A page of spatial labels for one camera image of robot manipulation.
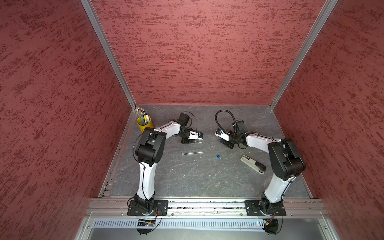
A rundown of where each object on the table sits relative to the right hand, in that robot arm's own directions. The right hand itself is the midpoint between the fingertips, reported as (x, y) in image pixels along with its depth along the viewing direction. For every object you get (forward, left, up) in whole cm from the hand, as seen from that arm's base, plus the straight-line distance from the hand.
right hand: (222, 140), depth 98 cm
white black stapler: (-19, -17, +1) cm, 26 cm away
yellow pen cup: (+6, +53, +9) cm, 54 cm away
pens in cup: (+13, +52, +11) cm, 55 cm away
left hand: (+2, +21, -1) cm, 21 cm away
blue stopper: (-10, +4, -1) cm, 11 cm away
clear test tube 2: (-8, +20, -2) cm, 22 cm away
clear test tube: (+1, +16, -2) cm, 16 cm away
